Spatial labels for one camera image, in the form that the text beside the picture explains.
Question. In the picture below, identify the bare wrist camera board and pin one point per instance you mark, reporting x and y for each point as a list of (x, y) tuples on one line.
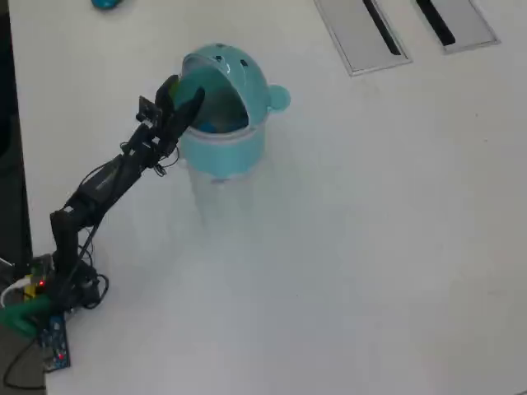
[(148, 110)]

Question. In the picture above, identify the teal whale-shaped bin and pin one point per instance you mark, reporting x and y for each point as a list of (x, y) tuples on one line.
[(230, 152)]

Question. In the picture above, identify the small teal object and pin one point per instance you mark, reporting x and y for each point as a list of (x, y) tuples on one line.
[(105, 3)]

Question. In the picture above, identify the blue lego block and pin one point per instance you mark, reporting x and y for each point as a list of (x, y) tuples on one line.
[(210, 126)]

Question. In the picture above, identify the green table clamp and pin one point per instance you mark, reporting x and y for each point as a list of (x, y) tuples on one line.
[(20, 314)]

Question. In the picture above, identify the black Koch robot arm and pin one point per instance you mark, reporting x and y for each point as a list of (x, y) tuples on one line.
[(107, 181)]

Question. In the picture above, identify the blue circuit board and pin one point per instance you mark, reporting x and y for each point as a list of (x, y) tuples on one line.
[(55, 343)]

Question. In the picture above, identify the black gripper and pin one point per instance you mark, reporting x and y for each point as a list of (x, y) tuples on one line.
[(166, 136)]

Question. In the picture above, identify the yellow connector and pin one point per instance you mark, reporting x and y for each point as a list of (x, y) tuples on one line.
[(30, 291)]

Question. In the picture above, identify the servo driver board red LED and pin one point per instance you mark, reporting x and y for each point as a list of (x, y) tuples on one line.
[(41, 269)]

